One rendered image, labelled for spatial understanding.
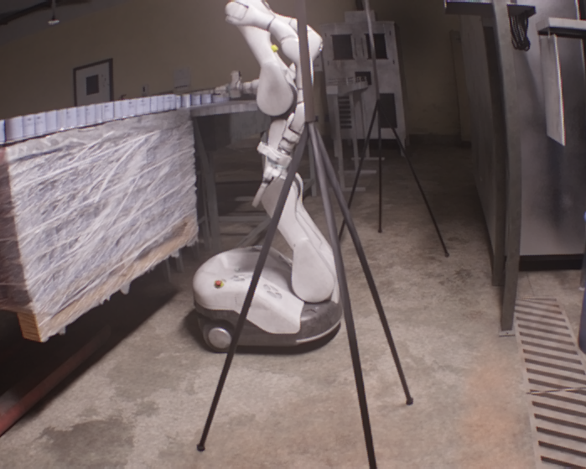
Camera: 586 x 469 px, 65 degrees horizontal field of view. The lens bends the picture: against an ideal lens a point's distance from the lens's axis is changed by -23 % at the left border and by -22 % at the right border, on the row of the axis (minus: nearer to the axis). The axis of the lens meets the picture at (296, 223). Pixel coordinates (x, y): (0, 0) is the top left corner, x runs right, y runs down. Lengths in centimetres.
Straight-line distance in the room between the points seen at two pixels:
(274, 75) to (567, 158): 176
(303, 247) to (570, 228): 167
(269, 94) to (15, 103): 1099
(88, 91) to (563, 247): 975
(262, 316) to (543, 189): 174
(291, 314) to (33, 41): 1093
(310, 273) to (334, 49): 554
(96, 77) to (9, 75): 306
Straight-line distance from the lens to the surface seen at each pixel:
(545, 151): 315
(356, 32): 771
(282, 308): 242
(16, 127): 179
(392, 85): 765
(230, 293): 242
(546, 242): 327
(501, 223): 312
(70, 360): 256
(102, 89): 1105
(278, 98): 237
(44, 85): 1224
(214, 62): 985
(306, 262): 247
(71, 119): 205
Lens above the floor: 120
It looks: 15 degrees down
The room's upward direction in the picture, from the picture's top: 4 degrees counter-clockwise
